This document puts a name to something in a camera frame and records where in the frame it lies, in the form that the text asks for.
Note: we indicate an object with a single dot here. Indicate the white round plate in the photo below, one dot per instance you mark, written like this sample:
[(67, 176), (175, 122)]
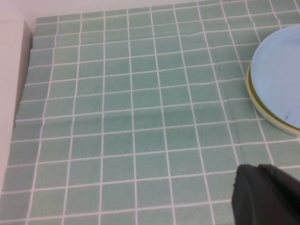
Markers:
[(293, 131)]

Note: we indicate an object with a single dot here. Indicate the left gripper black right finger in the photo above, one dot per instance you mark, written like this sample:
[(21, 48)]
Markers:
[(283, 199)]

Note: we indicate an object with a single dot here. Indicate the light blue round plate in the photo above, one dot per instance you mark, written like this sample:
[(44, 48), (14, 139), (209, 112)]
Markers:
[(279, 75)]

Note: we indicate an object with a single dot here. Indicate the white side panel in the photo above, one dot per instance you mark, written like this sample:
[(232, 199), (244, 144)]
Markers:
[(9, 70)]

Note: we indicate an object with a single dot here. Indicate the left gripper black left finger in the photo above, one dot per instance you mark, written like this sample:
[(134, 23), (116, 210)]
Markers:
[(246, 197)]

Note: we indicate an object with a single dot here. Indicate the green white checked tablecloth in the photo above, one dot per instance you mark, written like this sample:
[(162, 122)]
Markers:
[(140, 117)]

